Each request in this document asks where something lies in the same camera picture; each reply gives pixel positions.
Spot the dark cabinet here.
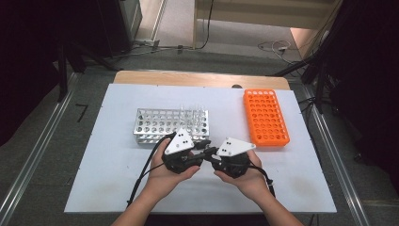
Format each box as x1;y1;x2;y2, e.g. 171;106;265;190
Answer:
93;0;143;59

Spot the white board mat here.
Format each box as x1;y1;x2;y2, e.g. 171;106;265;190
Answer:
64;83;337;215

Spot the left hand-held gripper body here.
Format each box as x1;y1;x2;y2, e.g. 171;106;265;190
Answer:
161;127;205;174

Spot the light wooden desk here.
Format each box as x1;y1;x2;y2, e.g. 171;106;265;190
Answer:
192;0;343;50

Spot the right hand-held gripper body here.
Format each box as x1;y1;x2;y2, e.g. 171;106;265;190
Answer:
213;137;257;179

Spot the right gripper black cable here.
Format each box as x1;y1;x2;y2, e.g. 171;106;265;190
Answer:
248;164;277;199

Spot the orange plastic test tube rack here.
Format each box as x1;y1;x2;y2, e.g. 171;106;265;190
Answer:
243;89;291;148

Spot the person's left hand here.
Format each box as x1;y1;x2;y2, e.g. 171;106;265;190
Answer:
145;139;201;203

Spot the metal floor rail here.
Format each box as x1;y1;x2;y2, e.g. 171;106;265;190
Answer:
0;73;79;222
302;86;372;226

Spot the person's right hand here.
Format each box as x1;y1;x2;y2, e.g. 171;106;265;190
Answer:
214;150;268;202

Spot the metal test tube rack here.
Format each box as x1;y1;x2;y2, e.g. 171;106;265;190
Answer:
133;107;210;145

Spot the black hanging cable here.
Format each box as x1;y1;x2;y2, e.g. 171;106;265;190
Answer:
200;0;215;51

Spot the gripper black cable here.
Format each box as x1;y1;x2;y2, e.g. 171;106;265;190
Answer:
126;131;177;207
248;164;277;199

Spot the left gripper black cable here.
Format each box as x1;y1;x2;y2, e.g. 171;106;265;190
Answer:
126;131;177;207

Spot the white floor cable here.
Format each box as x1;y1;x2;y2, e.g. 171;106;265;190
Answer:
257;40;294;64

